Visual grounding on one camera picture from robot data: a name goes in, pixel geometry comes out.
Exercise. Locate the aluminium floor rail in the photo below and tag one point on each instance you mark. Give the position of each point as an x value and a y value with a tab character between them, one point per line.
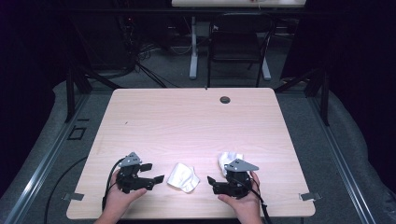
342	168
46	161

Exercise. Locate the white cloth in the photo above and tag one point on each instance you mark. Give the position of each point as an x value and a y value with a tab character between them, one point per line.
183	177
226	158

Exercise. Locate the white desk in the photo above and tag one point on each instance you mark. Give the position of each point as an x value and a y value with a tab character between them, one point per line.
238	2

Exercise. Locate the grey metal table bracket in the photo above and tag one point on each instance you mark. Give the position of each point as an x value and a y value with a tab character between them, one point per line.
73	196
310	196

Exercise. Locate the person's right hand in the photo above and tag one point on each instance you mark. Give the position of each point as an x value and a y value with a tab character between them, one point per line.
246	203

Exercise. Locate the black metal stand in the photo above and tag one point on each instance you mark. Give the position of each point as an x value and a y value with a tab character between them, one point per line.
70	93
324	99

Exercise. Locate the person's left hand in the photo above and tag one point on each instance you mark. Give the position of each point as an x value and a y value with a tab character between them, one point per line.
120	199

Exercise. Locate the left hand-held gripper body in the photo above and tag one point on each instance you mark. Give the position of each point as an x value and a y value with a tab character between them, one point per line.
134	182

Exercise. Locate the black folding chair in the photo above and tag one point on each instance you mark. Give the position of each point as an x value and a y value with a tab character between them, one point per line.
238	46

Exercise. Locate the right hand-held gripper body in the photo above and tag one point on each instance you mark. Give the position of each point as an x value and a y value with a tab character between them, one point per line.
236	183

